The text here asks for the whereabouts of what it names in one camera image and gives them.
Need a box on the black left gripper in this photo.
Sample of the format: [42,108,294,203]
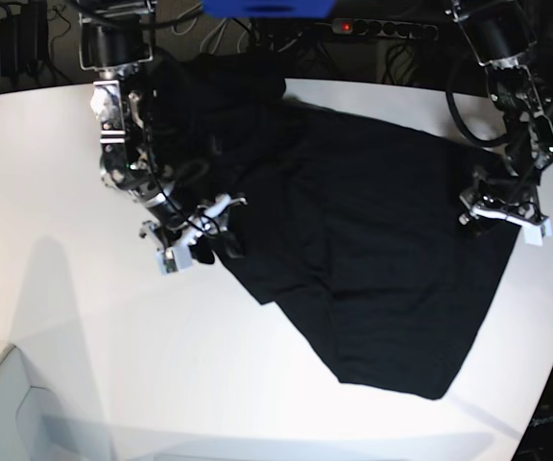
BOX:
[463,167,541,239]

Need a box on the black device on floor left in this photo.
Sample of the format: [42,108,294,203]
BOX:
[0,1,50,80]

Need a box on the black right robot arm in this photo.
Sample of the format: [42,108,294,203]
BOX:
[69,1,247,274]

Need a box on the black t-shirt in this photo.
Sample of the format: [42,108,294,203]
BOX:
[153,56,518,400]

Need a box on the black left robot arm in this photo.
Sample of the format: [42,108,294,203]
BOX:
[445,1,553,246]

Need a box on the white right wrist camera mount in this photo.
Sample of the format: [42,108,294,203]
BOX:
[138,193,248,275]

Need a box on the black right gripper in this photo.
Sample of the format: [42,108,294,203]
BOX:
[136,189,246,265]

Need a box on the grey bin at table corner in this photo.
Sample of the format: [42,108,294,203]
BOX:
[0,347,116,460]

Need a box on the white power strip red switch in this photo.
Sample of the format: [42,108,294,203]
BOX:
[330,18,439,41]

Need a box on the blue box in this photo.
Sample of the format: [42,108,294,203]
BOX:
[203,0,336,18]

